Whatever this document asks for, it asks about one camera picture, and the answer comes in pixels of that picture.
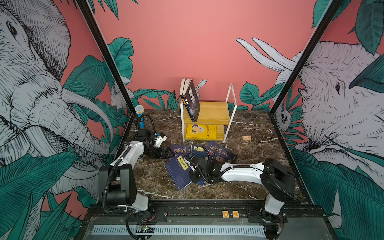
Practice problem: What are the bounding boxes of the black book white characters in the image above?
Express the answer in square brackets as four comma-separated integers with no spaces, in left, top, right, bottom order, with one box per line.
[187,80,201,122]

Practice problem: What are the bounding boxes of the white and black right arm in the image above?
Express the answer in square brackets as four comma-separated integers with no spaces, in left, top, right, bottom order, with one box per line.
[187,157,296,216]

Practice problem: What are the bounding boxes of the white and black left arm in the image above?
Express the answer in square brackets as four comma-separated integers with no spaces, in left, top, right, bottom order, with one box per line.
[98,141,175,213]

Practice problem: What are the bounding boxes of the small blue book yellow label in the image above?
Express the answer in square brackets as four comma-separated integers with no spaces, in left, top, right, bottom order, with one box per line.
[191,145,210,161]

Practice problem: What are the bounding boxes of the purple portrait book left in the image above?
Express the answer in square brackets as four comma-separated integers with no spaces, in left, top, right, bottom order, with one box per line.
[171,145,192,157]

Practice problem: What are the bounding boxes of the purple portrait book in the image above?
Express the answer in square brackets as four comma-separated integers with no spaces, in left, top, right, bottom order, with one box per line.
[206,141,237,164]
[171,145,192,157]

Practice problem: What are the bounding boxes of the purple portrait book right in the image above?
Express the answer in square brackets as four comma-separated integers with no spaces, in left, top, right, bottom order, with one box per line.
[206,141,237,164]

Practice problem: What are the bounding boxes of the yellow book on shelf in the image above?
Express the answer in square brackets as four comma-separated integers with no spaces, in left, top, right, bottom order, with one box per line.
[186,124,217,140]

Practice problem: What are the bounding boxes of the blue toy microphone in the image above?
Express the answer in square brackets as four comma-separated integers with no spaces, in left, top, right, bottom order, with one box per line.
[135,105,145,129]

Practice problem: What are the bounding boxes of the white wooden two-tier shelf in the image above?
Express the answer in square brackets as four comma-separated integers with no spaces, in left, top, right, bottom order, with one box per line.
[180,84,238,143]

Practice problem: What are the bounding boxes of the small wooden block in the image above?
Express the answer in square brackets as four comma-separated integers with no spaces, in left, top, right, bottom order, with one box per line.
[242,136,252,141]

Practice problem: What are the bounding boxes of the dark brown leaning book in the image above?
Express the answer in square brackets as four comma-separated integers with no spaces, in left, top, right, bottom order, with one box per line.
[180,79,192,113]

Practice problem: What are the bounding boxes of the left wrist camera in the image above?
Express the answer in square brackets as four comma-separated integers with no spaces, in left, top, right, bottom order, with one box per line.
[152,133,167,148]

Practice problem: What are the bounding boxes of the left black frame post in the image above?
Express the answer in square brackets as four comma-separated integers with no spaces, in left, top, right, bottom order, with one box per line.
[74,0,136,115]

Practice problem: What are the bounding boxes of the black frame post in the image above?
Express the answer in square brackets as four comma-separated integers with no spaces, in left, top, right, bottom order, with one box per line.
[269,0,344,116]
[74,0,136,115]

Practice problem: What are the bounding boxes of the black front rail base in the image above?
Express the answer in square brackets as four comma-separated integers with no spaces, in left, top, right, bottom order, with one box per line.
[77,200,337,240]

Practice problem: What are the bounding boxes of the right black frame post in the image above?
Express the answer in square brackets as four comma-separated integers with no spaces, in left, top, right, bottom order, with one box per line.
[269,0,344,116]

